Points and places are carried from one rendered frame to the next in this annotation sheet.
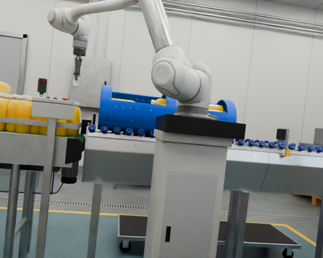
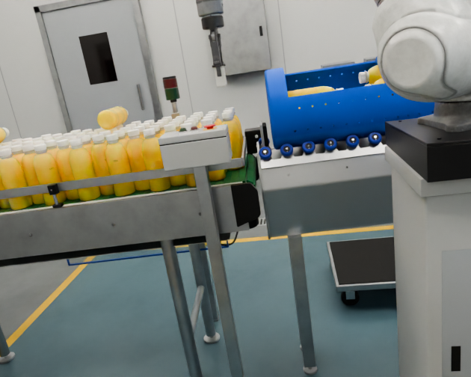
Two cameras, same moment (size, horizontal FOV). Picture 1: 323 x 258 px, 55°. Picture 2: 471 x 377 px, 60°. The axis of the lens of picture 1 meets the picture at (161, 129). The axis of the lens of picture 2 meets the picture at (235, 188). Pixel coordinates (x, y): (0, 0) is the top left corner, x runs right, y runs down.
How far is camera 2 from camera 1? 55 cm
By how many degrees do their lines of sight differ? 23
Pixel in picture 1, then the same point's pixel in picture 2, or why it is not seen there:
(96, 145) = (279, 181)
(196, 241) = not seen: outside the picture
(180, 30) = not seen: outside the picture
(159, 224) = (436, 344)
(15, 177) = (170, 258)
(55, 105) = (196, 144)
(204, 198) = not seen: outside the picture
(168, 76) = (428, 66)
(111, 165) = (311, 207)
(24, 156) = (174, 227)
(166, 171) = (439, 252)
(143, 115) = (352, 111)
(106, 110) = (283, 120)
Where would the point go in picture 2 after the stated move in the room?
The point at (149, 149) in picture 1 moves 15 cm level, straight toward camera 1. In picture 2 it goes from (374, 168) to (378, 181)
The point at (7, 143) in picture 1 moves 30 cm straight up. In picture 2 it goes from (145, 212) to (125, 124)
